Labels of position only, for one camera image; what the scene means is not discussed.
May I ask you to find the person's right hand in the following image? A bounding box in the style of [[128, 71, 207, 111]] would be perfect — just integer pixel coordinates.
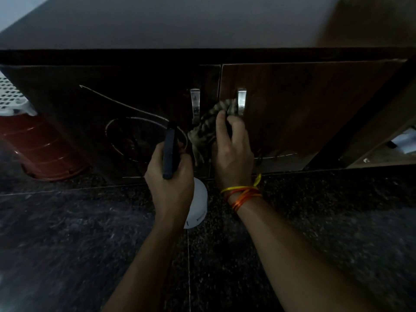
[[211, 110, 258, 193]]

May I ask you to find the person's left hand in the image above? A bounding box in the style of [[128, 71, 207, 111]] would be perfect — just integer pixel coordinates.
[[145, 141, 195, 225]]

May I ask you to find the striped cleaning cloth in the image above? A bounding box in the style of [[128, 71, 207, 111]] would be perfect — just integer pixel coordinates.
[[187, 99, 238, 167]]

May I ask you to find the white spray bottle black trigger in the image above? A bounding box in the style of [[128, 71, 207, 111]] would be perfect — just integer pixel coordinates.
[[162, 121, 208, 230]]

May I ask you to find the person's right forearm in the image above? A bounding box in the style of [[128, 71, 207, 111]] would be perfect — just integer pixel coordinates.
[[232, 196, 382, 312]]

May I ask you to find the person's left forearm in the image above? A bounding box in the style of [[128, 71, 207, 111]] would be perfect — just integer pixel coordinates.
[[102, 219, 186, 312]]

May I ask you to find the orange yellow thread wristband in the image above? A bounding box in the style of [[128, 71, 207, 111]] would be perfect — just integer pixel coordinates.
[[220, 173, 263, 214]]

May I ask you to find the dark wooden cabinet door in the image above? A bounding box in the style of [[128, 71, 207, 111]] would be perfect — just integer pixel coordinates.
[[219, 58, 409, 174], [0, 64, 222, 187]]

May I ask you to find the dark wooden cabinet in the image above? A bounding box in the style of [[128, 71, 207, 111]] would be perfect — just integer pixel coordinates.
[[0, 0, 416, 188]]

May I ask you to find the red plastic bin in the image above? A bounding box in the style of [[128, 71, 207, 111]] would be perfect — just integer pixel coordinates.
[[0, 113, 92, 182]]

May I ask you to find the white paper sheet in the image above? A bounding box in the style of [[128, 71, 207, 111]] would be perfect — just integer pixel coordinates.
[[387, 127, 416, 155]]

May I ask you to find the white perforated plastic basket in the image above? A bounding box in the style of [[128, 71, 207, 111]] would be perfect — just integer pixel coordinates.
[[0, 71, 38, 117]]

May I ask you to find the silver metal door handle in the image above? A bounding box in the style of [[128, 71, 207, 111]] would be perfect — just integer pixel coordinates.
[[190, 88, 201, 125], [237, 88, 247, 117]]

